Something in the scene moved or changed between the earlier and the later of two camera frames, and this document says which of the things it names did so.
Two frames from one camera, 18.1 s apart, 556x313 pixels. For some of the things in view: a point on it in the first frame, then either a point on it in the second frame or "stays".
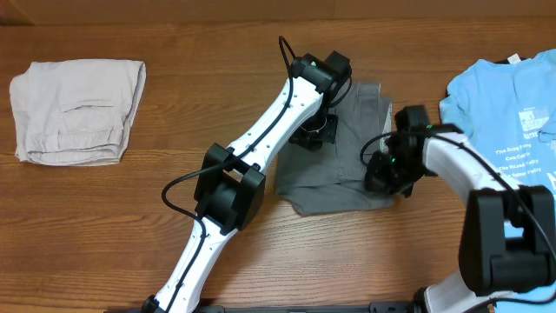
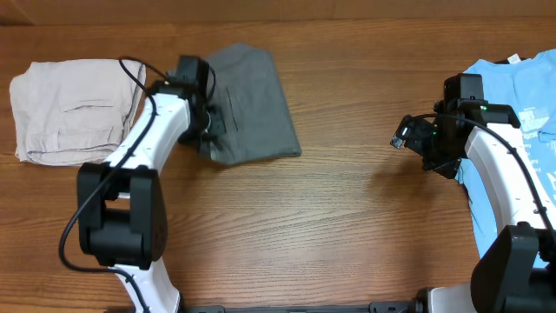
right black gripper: [377, 181] → [447, 166]
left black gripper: [329, 132] → [188, 137]
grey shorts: [332, 178] → [257, 122]
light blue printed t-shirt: [506, 108] stays
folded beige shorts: [75, 112] stays
